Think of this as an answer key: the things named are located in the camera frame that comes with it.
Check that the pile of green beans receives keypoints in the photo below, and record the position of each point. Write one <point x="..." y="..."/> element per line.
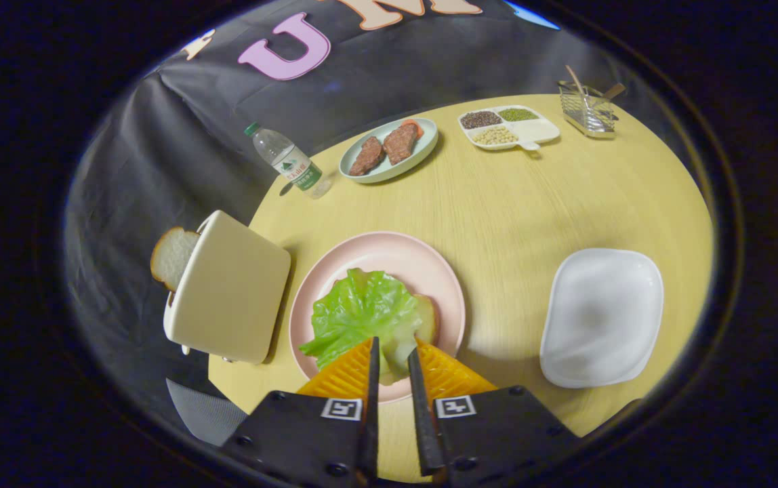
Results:
<point x="518" y="114"/>

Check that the thin wooden stick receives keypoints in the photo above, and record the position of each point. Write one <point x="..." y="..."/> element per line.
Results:
<point x="575" y="78"/>

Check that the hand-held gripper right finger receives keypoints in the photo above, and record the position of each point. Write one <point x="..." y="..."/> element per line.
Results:
<point x="424" y="420"/>

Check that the pink round plate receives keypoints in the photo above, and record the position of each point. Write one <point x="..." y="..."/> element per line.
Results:
<point x="389" y="254"/>

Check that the pile of yellow beans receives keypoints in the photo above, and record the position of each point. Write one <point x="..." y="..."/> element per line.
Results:
<point x="495" y="136"/>

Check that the pale green round plate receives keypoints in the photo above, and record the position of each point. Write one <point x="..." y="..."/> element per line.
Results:
<point x="423" y="146"/>

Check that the green lettuce leaf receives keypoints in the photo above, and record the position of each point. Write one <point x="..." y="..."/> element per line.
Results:
<point x="362" y="312"/>

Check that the white square plate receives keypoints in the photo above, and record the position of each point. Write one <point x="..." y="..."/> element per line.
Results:
<point x="602" y="318"/>

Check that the orange tomato slice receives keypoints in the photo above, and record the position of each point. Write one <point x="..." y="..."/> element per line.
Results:
<point x="413" y="126"/>

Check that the grey mesh fabric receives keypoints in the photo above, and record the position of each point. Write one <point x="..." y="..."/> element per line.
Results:
<point x="206" y="410"/>

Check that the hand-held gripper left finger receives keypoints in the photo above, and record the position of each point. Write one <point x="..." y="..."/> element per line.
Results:
<point x="370" y="413"/>

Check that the pile of dark beans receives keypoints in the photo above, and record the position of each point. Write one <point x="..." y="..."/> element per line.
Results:
<point x="480" y="120"/>

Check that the clear glass utensil holder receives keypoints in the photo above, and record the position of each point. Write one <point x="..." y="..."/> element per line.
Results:
<point x="589" y="115"/>

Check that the wooden spoon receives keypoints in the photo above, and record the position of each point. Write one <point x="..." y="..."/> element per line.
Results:
<point x="613" y="90"/>

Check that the clear water bottle green cap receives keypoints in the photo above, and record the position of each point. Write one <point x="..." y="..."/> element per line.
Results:
<point x="291" y="163"/>

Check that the cream toaster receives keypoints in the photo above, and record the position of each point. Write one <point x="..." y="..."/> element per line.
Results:
<point x="230" y="291"/>

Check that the brown steak piece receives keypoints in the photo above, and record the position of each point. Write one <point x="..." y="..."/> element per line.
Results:
<point x="399" y="144"/>
<point x="367" y="156"/>

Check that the white divided dish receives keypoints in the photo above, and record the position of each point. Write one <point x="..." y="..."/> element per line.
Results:
<point x="535" y="130"/>

